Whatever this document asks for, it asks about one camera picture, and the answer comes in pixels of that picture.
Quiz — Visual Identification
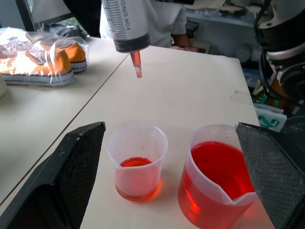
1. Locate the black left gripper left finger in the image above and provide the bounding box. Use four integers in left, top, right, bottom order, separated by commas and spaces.
0, 121, 106, 229

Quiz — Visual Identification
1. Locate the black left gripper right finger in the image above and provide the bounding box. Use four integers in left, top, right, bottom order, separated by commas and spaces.
235, 122, 305, 229

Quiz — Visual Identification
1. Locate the large clear plastic syringe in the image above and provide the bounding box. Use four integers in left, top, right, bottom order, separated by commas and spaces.
101, 0, 152, 79

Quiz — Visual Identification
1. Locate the large clear plastic measuring cup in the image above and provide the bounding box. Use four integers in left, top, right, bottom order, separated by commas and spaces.
177, 124, 259, 229

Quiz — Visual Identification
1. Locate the small clear plastic measuring cup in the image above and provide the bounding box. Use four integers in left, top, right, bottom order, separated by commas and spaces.
105, 123, 169, 202

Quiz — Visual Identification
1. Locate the person's bare hand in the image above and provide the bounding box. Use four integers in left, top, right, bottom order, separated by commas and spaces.
171, 32, 206, 53

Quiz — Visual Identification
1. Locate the white bag with green print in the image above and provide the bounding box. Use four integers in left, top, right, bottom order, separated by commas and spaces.
253, 103, 288, 133

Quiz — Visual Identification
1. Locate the orange canvas sneaker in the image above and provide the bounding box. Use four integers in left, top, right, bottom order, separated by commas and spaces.
0, 45, 74, 87
25, 32, 88, 73

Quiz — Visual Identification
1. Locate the clear plastic shoe bag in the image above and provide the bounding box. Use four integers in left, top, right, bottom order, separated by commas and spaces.
0, 27, 90, 87

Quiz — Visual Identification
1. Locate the dark grey cloth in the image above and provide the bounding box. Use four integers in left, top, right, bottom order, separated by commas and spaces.
41, 23, 90, 39

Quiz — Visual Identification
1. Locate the person in white shirt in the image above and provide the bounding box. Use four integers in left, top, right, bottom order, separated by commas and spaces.
99, 0, 188, 48

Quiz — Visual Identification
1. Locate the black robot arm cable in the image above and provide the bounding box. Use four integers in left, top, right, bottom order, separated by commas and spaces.
253, 0, 290, 101

